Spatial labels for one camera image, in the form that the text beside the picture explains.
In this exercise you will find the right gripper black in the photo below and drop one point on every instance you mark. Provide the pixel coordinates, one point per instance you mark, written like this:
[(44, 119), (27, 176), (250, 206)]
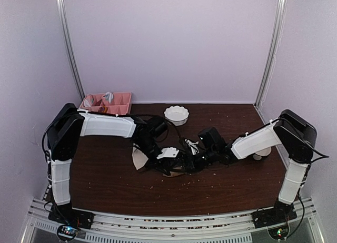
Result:
[(186, 165)]

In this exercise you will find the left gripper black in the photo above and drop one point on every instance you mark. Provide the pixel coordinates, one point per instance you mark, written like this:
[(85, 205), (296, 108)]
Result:
[(163, 164)]

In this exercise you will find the tan ribbed sock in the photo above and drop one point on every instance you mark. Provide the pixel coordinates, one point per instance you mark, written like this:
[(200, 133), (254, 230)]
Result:
[(175, 172)]

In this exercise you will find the cream sock brown trim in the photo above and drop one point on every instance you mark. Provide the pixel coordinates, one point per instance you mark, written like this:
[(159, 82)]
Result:
[(139, 158)]

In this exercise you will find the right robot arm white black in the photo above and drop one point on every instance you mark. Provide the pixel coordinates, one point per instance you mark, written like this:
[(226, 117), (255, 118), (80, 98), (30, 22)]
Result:
[(289, 132)]

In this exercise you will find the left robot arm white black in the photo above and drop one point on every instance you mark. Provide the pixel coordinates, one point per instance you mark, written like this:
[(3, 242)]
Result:
[(62, 136)]

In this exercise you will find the white fluted bowl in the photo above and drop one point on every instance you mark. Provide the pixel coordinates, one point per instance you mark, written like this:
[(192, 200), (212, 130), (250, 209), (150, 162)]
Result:
[(178, 115)]

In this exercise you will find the pink divided organizer tray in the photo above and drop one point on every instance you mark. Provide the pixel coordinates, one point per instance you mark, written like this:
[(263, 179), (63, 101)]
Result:
[(121, 104)]

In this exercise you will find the red item in tray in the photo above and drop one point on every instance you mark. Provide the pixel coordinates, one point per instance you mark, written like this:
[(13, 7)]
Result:
[(103, 109)]

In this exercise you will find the pink packet in tray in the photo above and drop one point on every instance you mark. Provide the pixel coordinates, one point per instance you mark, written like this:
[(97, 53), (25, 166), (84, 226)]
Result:
[(88, 100)]

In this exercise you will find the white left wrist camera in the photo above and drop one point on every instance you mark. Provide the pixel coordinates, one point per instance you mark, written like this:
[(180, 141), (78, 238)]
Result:
[(168, 152)]

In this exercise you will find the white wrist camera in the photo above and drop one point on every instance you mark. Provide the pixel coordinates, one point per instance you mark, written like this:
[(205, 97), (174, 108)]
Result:
[(168, 152), (193, 146)]

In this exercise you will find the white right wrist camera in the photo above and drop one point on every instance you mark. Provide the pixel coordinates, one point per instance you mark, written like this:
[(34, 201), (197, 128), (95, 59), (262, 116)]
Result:
[(193, 146)]

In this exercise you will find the aluminium front rail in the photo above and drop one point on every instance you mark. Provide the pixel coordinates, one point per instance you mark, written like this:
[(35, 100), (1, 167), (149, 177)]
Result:
[(230, 227)]

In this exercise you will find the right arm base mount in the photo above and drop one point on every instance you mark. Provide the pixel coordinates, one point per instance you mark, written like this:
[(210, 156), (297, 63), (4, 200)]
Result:
[(275, 219)]

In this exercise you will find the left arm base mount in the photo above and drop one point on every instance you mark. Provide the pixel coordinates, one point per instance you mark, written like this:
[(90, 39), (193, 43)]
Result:
[(71, 221)]

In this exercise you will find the right aluminium frame post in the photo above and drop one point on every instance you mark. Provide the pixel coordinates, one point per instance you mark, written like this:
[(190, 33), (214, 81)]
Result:
[(271, 57)]

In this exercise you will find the aluminium frame post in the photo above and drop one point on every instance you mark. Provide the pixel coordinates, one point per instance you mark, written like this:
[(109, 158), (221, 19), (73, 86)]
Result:
[(69, 48), (271, 57)]

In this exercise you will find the left aluminium frame post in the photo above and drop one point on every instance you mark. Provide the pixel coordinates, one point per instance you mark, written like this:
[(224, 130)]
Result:
[(69, 48)]

